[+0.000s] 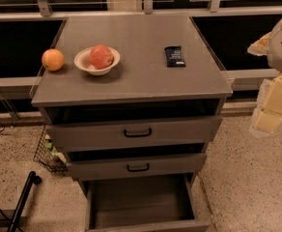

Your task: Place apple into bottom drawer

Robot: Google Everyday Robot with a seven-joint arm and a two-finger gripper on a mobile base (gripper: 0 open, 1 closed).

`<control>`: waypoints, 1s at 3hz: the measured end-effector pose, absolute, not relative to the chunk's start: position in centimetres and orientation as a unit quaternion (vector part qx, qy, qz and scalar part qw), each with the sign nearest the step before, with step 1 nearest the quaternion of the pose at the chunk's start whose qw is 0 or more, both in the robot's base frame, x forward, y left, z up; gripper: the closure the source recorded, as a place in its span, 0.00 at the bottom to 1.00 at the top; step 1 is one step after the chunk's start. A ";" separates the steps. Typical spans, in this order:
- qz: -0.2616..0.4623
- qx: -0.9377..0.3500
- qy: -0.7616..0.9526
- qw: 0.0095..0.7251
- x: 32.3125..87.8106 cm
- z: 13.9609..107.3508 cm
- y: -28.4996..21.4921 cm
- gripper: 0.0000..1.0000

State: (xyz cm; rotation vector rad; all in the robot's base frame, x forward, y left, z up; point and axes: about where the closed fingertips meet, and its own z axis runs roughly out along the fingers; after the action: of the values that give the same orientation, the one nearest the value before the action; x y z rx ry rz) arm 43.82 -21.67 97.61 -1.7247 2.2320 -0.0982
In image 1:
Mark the black metal stand leg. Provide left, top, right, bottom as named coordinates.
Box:
left=7, top=171, right=42, bottom=232

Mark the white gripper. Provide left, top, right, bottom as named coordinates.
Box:
left=247, top=18, right=282, bottom=137

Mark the orange fruit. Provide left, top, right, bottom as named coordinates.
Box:
left=42, top=49, right=65, bottom=72

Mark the black wire basket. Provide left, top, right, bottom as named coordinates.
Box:
left=33, top=128, right=68, bottom=174

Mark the grey bottom drawer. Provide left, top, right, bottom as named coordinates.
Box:
left=85, top=174, right=210, bottom=232

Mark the grey middle drawer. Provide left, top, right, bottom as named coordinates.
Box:
left=67, top=153, right=207, bottom=181

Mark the dark blue snack bar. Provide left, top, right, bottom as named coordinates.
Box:
left=164, top=45, right=185, bottom=68

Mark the grey drawer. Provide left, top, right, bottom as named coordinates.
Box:
left=85, top=174, right=210, bottom=232
left=67, top=153, right=207, bottom=181
left=46, top=116, right=222, bottom=152

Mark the grey top drawer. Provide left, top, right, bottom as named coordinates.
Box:
left=46, top=116, right=222, bottom=152

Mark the grey drawer cabinet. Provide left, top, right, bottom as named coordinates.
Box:
left=30, top=14, right=234, bottom=232

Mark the white bowl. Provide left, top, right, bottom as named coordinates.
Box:
left=74, top=47, right=121, bottom=76

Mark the red apple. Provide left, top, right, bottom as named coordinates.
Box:
left=89, top=44, right=114, bottom=70

